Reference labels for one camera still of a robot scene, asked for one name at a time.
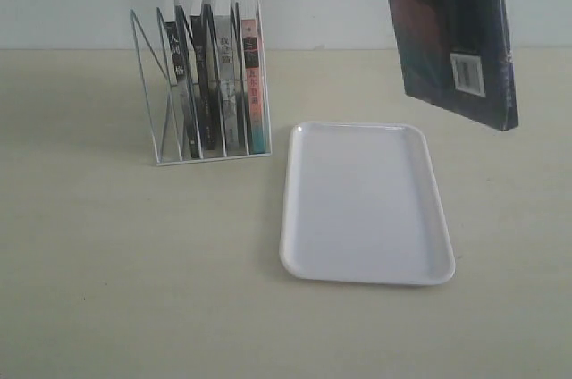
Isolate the pink orange spine book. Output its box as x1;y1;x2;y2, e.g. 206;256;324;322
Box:
240;0;267;155

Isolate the dark brown spine book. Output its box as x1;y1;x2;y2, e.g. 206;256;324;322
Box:
189;0;217;151

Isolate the blue moon cover book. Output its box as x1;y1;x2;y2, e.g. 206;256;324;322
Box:
388;0;519;131

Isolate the black book white title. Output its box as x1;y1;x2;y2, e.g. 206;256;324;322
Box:
163;0;200;159

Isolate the grey white spine book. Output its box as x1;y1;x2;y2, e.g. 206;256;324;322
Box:
213;0;243;155

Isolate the white plastic tray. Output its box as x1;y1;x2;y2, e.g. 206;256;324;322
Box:
279;122;456;286

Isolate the white wire book rack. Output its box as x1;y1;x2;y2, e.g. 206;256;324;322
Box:
130;2;273;166

